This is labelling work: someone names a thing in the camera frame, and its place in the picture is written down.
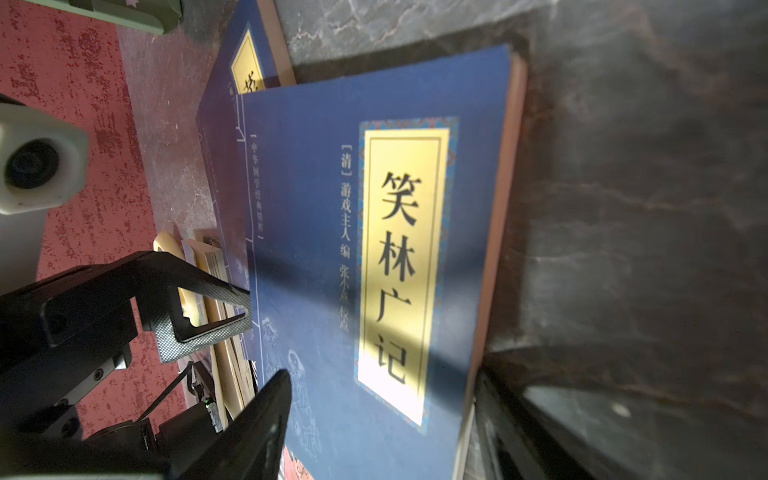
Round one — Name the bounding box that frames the blue book Xiaolin Guangji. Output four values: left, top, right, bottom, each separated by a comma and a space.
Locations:
243, 45, 527, 479

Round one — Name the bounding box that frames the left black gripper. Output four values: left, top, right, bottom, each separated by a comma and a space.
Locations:
1, 251, 252, 479

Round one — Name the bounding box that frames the blue book Yijing yellow label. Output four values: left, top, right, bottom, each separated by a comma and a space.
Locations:
143, 231, 255, 432

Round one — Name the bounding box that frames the green wooden two-tier shelf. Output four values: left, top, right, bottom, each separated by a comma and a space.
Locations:
28, 0, 183, 35

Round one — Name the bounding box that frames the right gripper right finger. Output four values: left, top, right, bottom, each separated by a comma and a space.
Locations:
475, 368, 592, 480

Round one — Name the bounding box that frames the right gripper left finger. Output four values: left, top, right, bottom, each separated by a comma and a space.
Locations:
169, 369, 292, 479

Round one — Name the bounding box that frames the red magazine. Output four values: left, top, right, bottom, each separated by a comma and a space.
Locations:
278, 447, 313, 480

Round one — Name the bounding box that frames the blue book centre yellow label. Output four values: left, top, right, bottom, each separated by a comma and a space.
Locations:
196, 1, 296, 289

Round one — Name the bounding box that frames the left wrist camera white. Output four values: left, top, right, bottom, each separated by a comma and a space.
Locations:
1, 95, 89, 294

